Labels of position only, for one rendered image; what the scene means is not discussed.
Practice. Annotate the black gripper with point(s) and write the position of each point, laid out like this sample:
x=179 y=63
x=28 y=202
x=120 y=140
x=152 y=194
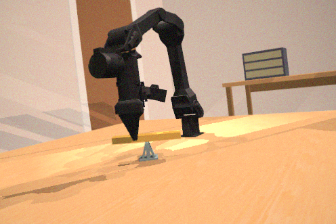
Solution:
x=130 y=106

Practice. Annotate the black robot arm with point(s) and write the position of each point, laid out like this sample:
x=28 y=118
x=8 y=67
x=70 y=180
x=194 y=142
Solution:
x=109 y=62

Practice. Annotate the yellow bar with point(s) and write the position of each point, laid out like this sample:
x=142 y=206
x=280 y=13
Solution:
x=146 y=137

